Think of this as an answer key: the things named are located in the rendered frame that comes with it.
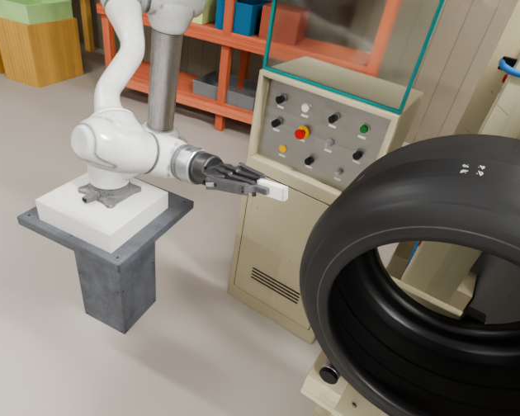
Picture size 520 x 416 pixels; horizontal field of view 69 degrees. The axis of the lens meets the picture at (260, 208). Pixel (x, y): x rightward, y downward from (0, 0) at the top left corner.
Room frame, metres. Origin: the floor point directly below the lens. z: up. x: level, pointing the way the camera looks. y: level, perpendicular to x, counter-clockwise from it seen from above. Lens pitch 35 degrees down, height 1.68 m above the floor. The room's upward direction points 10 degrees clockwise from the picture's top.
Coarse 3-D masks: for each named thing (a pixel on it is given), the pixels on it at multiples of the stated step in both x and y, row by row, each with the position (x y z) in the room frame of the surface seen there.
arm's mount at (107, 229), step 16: (80, 176) 1.31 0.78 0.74; (64, 192) 1.18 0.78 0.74; (144, 192) 1.29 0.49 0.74; (160, 192) 1.31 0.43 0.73; (48, 208) 1.08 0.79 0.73; (64, 208) 1.09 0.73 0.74; (80, 208) 1.10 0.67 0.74; (96, 208) 1.12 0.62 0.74; (112, 208) 1.14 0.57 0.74; (128, 208) 1.16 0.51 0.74; (144, 208) 1.18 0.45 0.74; (160, 208) 1.27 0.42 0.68; (64, 224) 1.06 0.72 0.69; (80, 224) 1.03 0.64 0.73; (96, 224) 1.04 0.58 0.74; (112, 224) 1.05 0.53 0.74; (128, 224) 1.08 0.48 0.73; (144, 224) 1.17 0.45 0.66; (96, 240) 1.01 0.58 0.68; (112, 240) 1.00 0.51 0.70
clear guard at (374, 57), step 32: (288, 0) 1.47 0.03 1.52; (320, 0) 1.42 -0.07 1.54; (352, 0) 1.37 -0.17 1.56; (384, 0) 1.33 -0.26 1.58; (416, 0) 1.29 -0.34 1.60; (288, 32) 1.46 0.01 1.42; (320, 32) 1.41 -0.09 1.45; (352, 32) 1.36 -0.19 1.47; (384, 32) 1.32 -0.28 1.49; (416, 32) 1.27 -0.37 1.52; (288, 64) 1.45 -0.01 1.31; (320, 64) 1.40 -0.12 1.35; (352, 64) 1.35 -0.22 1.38; (384, 64) 1.30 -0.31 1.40; (416, 64) 1.25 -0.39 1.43; (352, 96) 1.33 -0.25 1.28; (384, 96) 1.29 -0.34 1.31
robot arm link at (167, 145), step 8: (160, 136) 0.80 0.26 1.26; (168, 136) 0.82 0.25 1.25; (160, 144) 0.77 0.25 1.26; (168, 144) 0.79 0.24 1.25; (176, 144) 0.80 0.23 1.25; (160, 152) 0.76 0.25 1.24; (168, 152) 0.78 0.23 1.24; (160, 160) 0.75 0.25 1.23; (168, 160) 0.77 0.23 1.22; (152, 168) 0.74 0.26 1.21; (160, 168) 0.75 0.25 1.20; (168, 168) 0.76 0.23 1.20; (160, 176) 0.77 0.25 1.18; (168, 176) 0.77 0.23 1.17
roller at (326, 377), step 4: (328, 360) 0.53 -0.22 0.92; (324, 364) 0.52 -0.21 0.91; (328, 364) 0.52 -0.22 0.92; (332, 364) 0.51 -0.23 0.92; (324, 368) 0.50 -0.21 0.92; (328, 368) 0.50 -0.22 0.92; (332, 368) 0.50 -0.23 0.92; (320, 372) 0.50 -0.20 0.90; (324, 372) 0.50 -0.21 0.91; (328, 372) 0.50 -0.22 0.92; (332, 372) 0.50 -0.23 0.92; (336, 372) 0.50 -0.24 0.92; (320, 376) 0.50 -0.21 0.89; (324, 376) 0.50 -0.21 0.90; (328, 376) 0.49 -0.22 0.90; (332, 376) 0.49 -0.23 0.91; (336, 376) 0.49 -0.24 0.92; (324, 380) 0.50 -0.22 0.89; (328, 380) 0.49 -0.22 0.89; (332, 380) 0.49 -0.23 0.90; (336, 380) 0.49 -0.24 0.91; (332, 384) 0.49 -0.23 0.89
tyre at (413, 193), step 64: (384, 192) 0.52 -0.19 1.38; (448, 192) 0.48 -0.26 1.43; (512, 192) 0.46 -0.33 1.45; (320, 256) 0.52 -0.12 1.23; (512, 256) 0.41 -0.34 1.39; (320, 320) 0.50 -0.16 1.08; (384, 320) 0.66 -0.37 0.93; (448, 320) 0.65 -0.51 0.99; (384, 384) 0.50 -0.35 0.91; (448, 384) 0.52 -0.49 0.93; (512, 384) 0.50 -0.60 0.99
